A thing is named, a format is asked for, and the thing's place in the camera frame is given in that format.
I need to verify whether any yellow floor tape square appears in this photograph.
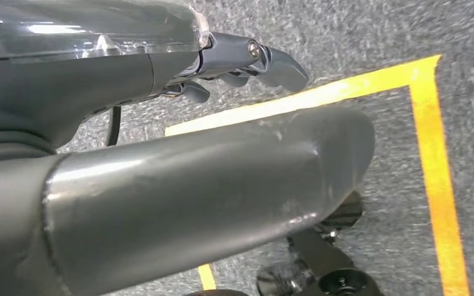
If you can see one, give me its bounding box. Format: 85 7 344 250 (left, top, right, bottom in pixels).
164 54 472 296

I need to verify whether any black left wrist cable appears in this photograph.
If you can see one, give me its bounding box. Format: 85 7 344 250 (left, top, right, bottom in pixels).
105 105 122 148

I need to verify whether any black robot foot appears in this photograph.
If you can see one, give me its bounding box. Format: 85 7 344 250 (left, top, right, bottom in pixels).
183 191 385 296

